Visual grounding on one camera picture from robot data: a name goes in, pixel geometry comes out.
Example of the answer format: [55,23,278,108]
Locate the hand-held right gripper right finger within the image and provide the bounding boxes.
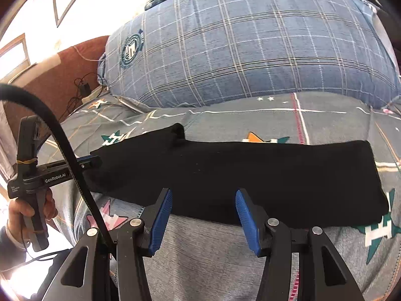
[235,189,366,301]

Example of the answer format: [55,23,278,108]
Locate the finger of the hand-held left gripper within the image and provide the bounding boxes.
[37,156,103,172]

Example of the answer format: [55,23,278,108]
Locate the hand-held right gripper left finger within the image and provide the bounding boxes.
[43,188,173,301]

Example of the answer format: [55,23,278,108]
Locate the black pants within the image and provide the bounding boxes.
[82,123,389,229]

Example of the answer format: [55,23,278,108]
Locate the person's left forearm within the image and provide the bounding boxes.
[0,226,31,273]

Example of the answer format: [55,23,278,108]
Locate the person's left hand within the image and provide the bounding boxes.
[8,189,59,242]

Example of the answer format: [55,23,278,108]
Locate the grey printed bed sheet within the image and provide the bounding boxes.
[37,92,401,301]

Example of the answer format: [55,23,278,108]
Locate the brown headboard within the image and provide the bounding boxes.
[3,36,110,151]

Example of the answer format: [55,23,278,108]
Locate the blue plaid pillow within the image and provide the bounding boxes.
[97,0,401,109]

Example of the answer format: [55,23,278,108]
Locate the black ribbed cable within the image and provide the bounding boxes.
[0,83,114,248]

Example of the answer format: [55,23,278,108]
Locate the black charger with cable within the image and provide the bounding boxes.
[67,73,110,111]

